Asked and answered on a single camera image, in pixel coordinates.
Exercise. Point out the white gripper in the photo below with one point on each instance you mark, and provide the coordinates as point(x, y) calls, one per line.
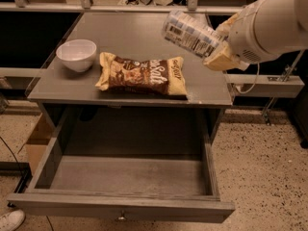
point(246, 39)

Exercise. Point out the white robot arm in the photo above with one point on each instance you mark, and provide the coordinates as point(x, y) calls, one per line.
point(261, 32)

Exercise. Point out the grey cabinet with top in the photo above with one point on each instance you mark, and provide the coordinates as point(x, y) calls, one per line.
point(136, 36)

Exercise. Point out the open grey top drawer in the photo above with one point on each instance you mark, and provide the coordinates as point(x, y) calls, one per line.
point(130, 163)

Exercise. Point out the brown yellow chip bag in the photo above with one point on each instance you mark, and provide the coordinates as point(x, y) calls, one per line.
point(152, 76)

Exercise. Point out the white ceramic bowl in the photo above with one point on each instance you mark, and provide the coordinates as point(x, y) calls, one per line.
point(78, 54)

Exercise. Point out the cardboard box on floor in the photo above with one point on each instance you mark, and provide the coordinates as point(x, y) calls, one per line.
point(37, 142)

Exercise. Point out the white sneaker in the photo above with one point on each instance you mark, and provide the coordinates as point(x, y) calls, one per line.
point(12, 220)

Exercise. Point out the metal railing frame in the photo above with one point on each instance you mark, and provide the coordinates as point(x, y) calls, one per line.
point(86, 6)

